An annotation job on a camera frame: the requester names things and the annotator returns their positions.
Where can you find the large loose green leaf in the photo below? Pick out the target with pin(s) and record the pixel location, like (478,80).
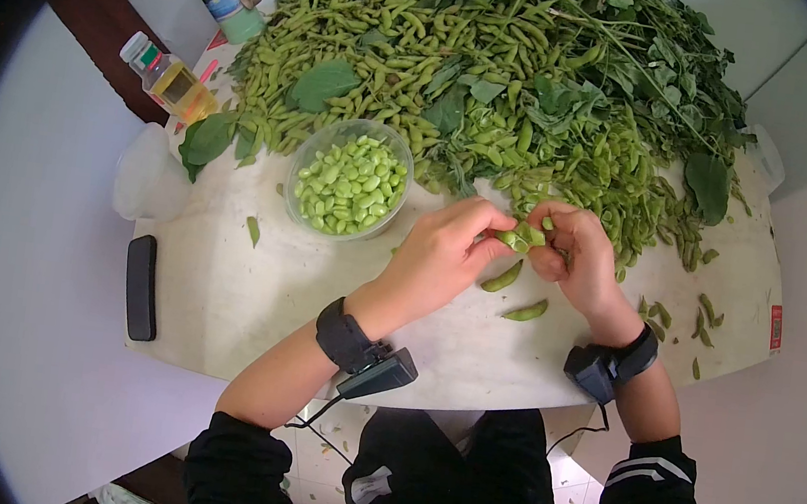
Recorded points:
(205,141)

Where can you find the person's legs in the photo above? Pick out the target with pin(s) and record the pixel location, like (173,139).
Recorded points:
(497,475)

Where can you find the big pile of unshelled pods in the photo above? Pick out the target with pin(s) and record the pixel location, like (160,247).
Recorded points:
(393,31)

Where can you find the yellow drink bottle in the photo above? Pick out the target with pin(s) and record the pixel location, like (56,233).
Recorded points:
(170,81)

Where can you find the heap of shelled green beans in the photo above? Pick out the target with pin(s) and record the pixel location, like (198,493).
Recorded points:
(351,187)

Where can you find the black phone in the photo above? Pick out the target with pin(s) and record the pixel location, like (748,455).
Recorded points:
(142,288)

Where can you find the person's right thumb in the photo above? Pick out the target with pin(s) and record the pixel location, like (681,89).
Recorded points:
(544,263)

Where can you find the person's left thumb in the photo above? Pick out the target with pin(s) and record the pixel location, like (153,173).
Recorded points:
(492,254)

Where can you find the whole green soybean pod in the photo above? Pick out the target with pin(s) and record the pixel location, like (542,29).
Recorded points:
(526,311)
(504,276)

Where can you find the single flat shell piece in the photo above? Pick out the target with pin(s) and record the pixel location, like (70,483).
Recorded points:
(253,230)

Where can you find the person's right hand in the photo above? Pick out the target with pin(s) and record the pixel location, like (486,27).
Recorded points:
(587,267)

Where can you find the small red label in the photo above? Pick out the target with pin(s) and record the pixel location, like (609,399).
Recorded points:
(776,328)

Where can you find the person's left index finger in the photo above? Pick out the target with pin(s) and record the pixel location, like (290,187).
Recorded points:
(483,215)

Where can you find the scattered small shell pieces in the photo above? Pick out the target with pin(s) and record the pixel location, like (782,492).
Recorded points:
(701,319)

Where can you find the dark brown wooden furniture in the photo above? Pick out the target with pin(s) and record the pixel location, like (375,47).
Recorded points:
(101,33)

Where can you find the empty clear plastic tub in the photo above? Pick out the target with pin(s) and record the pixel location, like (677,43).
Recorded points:
(148,174)

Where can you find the person's body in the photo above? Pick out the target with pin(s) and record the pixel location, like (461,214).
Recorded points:
(232,480)

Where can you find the black wrist band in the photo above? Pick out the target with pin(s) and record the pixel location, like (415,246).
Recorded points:
(344,337)
(605,367)

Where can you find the clear plastic bowl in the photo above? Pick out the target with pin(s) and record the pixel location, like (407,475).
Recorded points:
(350,179)

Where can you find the person's right index finger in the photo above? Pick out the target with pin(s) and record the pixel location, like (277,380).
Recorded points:
(558,212)

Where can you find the bundle of leafy green stalks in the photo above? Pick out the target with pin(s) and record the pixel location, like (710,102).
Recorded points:
(623,60)

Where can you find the person's left hand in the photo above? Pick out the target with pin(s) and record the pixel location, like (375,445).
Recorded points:
(428,263)

